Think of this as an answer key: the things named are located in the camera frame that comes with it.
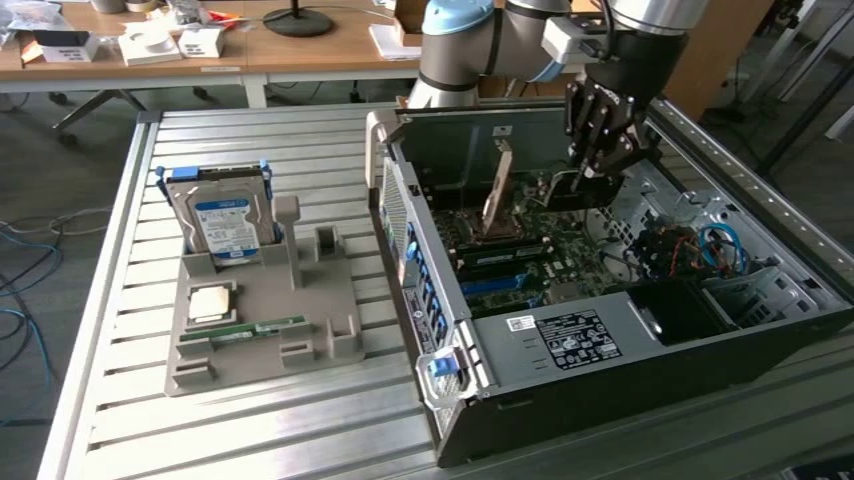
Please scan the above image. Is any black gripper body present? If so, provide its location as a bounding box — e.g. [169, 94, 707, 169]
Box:
[581, 20, 689, 137]

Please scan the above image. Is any graphics card with metal bracket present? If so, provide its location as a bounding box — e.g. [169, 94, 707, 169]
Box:
[478, 138, 627, 237]

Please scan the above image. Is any wooden cabinet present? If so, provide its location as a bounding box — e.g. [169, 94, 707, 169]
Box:
[571, 0, 779, 121]

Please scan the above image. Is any green motherboard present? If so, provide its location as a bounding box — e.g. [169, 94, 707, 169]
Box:
[425, 177, 639, 312]

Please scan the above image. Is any CPU socket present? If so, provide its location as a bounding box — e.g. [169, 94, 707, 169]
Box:
[456, 207, 528, 242]

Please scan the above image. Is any installed RAM stick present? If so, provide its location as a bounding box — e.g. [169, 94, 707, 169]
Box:
[453, 237, 552, 261]

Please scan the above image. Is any chipset heatsink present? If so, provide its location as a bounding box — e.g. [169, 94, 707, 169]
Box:
[545, 283, 589, 305]

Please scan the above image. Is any white paper stack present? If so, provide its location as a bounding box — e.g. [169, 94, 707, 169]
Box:
[368, 23, 422, 62]

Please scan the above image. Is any black plastic shroud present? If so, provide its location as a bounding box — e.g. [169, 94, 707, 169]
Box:
[624, 278, 740, 347]

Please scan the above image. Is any small cardboard box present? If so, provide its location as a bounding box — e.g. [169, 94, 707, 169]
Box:
[392, 0, 428, 36]

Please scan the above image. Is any blue expansion slot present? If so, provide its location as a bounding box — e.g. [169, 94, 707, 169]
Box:
[461, 273, 528, 297]

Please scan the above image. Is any silver disk bay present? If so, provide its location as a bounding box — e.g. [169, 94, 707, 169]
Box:
[699, 264, 823, 331]

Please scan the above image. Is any wooden desk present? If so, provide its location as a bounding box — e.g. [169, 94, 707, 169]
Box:
[0, 0, 612, 109]

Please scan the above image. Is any grey power supply unit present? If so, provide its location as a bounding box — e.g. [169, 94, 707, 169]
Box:
[465, 291, 665, 391]

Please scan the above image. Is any black round lamp base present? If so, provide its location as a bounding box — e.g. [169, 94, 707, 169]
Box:
[261, 0, 334, 39]

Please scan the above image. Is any open black PC case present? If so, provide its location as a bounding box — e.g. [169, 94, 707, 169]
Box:
[364, 91, 854, 469]

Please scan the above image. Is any blue case latch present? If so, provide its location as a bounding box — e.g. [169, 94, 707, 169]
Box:
[425, 352, 468, 382]

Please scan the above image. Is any orange item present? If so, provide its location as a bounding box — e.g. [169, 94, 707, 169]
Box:
[205, 8, 248, 31]

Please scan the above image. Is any white labelled box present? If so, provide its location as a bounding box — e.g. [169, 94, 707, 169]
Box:
[177, 27, 225, 59]

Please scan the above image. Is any grey parts rack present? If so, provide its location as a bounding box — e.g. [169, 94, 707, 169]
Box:
[164, 194, 368, 400]

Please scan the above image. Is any white box with tape roll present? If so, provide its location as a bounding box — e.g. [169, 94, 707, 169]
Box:
[117, 22, 182, 67]

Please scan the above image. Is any CPU with metal lid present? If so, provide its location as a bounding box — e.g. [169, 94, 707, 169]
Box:
[188, 287, 233, 324]

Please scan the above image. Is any green RAM stick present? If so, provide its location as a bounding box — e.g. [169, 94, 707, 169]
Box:
[178, 315, 309, 346]

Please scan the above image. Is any white box with black top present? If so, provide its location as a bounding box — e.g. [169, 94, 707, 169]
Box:
[30, 29, 101, 64]

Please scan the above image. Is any brown notebook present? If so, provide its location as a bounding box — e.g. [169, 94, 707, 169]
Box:
[17, 34, 45, 66]

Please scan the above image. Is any clear plastic bag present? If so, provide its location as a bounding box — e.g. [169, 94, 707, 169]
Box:
[0, 0, 67, 36]

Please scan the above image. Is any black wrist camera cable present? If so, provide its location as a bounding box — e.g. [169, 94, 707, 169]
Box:
[579, 0, 621, 64]

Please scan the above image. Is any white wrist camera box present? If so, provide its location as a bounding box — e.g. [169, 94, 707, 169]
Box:
[540, 17, 607, 66]

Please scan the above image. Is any coloured power wire bundle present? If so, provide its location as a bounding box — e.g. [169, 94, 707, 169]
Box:
[632, 224, 709, 281]

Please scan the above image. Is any blue data wire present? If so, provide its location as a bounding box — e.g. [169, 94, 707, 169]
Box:
[696, 222, 752, 276]

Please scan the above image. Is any hard disk with blue bracket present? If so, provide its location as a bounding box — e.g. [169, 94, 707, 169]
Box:
[154, 159, 276, 269]

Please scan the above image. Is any grey floor cable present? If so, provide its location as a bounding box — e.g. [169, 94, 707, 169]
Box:
[0, 207, 112, 237]

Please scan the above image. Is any blue floor cable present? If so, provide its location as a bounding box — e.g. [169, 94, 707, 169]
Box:
[0, 219, 65, 426]

